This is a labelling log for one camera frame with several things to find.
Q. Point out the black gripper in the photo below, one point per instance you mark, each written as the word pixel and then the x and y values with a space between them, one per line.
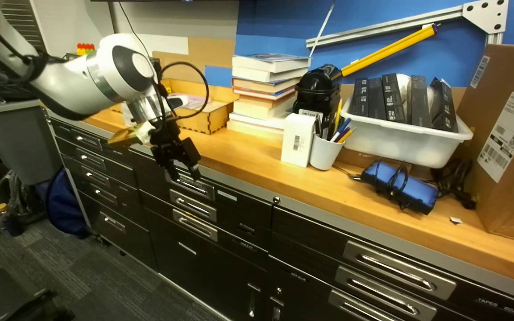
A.
pixel 168 147

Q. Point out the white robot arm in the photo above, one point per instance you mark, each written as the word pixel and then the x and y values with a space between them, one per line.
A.
pixel 118 70

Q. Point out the black drawer cabinet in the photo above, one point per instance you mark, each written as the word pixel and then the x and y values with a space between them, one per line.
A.
pixel 264 241

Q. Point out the shallow wooden tray box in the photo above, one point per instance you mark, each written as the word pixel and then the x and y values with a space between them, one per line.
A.
pixel 191 106

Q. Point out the stack of books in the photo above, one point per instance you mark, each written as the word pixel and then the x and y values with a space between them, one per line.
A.
pixel 266 90

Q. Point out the white small carton box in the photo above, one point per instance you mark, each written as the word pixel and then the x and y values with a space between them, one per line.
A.
pixel 297 142

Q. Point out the white cup with pens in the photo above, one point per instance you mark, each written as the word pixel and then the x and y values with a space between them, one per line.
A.
pixel 325 151

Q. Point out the black device behind books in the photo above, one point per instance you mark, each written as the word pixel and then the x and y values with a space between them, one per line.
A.
pixel 318 90

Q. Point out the white plastic bin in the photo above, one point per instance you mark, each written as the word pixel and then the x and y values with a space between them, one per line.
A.
pixel 405 118

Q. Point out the yellow bar tool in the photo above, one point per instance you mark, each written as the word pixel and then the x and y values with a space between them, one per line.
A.
pixel 425 33

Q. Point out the brown cardboard shipping box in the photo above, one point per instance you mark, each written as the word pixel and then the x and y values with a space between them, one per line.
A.
pixel 488 110

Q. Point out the blue pouch with cable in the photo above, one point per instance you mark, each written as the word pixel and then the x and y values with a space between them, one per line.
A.
pixel 400 188

